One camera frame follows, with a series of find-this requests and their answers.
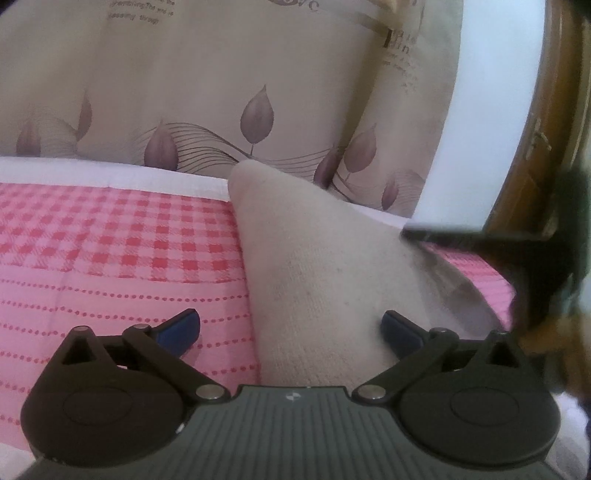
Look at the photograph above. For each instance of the brown wooden door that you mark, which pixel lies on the brown wooden door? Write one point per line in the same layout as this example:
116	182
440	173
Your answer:
526	138

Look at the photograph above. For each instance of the person's right hand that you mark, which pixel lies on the person's right hand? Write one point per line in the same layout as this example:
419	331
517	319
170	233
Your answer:
549	337

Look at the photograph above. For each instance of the beige leaf print curtain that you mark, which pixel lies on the beige leaf print curtain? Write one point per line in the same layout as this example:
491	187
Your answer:
184	69

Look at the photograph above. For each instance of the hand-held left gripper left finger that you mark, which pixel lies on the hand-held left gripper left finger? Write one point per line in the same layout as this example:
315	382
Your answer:
179	333

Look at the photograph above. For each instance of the beige knit sweater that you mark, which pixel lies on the beige knit sweater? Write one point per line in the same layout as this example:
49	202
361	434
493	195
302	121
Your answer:
314	267

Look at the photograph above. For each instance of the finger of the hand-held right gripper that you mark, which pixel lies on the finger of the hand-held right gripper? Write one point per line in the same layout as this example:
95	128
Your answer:
461	237

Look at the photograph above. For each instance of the pink checked blanket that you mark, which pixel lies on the pink checked blanket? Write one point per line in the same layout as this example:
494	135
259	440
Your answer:
101	249

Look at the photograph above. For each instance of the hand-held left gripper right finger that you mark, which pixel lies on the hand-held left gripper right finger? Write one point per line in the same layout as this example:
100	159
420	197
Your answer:
402	333

